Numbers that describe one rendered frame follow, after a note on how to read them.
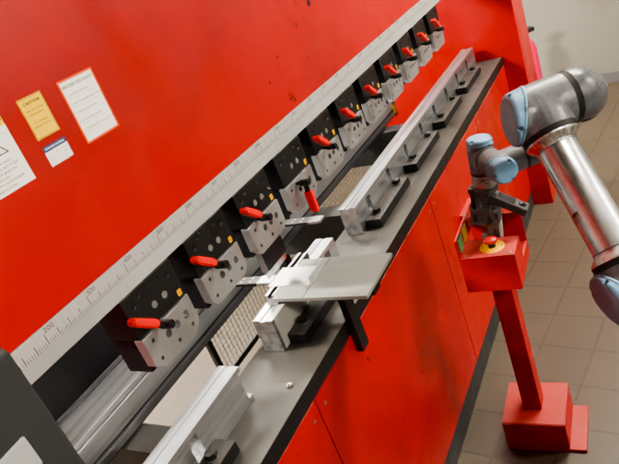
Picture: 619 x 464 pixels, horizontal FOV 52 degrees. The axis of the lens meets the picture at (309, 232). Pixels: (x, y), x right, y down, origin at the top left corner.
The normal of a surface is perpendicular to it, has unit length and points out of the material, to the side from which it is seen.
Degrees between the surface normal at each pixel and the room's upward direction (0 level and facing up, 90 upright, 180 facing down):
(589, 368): 0
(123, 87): 90
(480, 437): 0
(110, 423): 90
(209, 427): 90
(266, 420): 0
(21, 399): 90
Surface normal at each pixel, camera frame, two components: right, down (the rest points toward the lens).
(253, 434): -0.33, -0.85
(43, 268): 0.85, -0.08
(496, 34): -0.41, 0.52
